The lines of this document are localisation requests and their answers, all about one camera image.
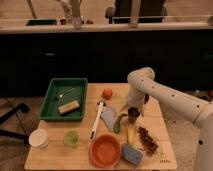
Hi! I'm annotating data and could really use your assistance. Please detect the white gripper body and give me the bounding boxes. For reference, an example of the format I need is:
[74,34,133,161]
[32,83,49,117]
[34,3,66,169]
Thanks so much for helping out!
[126,87,145,109]

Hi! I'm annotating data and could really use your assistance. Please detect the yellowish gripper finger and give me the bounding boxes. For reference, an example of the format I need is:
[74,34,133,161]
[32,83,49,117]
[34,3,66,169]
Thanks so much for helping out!
[120,103,129,112]
[138,104,145,116]

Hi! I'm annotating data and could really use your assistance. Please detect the dark grey cup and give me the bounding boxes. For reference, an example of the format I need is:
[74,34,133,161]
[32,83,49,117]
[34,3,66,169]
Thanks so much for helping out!
[128,107,140,124]

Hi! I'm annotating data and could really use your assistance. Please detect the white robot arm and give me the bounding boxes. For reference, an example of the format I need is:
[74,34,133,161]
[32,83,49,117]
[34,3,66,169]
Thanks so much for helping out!
[126,67,213,171]

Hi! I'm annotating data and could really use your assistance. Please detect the dark maroon bowl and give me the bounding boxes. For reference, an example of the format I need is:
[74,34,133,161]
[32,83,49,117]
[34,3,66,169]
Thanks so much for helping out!
[144,94,149,104]

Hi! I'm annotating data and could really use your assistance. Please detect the grey blue cloth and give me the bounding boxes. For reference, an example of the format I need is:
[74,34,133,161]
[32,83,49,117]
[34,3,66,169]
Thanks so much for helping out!
[99,106,116,132]

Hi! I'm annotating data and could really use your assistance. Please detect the green cucumber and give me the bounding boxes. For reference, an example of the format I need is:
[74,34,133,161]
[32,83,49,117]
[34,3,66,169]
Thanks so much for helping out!
[113,113,127,134]

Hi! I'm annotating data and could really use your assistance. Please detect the yellow banana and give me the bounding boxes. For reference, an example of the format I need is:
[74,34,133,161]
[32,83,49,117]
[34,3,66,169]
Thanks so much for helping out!
[126,124,135,145]

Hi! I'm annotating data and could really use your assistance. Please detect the orange fruit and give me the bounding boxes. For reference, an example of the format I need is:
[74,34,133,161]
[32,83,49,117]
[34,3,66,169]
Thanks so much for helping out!
[102,88,113,100]

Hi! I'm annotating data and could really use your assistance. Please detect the brown grape bunch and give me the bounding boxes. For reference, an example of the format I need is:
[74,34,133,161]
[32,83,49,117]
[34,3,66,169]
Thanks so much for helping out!
[138,127,158,156]

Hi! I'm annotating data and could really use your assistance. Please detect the blue sponge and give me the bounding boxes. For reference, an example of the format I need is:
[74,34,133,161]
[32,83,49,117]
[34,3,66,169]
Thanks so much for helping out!
[121,144,143,165]

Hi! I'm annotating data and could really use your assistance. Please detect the orange bowl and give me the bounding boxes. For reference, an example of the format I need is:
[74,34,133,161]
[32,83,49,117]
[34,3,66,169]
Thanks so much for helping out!
[89,134,121,168]

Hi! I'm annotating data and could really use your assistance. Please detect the wooden block brush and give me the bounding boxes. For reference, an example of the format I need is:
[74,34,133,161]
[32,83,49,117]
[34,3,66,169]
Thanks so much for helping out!
[58,100,80,115]

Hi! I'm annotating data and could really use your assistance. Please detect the green plastic tray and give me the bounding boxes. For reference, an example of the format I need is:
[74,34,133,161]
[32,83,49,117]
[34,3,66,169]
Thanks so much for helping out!
[39,78,87,122]

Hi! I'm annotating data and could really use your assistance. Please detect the light green cup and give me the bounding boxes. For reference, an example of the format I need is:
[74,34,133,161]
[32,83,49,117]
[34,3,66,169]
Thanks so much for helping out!
[64,131,79,148]

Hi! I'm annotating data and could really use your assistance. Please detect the metal spoon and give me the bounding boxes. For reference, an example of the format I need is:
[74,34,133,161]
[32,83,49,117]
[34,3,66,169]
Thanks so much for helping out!
[54,88,74,100]

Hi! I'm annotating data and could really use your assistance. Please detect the dark chair in background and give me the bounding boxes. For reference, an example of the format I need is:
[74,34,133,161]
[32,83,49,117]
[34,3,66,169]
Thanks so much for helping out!
[105,0,167,24]

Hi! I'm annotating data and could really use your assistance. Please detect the white cup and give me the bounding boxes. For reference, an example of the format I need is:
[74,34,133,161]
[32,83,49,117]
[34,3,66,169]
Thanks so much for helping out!
[29,129,49,149]

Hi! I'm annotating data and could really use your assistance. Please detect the black office chair base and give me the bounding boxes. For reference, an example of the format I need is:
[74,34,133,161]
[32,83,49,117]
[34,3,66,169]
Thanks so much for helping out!
[0,103,29,144]

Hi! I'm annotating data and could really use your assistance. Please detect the green tray on counter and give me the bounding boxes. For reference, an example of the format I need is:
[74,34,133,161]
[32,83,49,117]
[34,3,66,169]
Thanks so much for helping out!
[26,19,57,26]

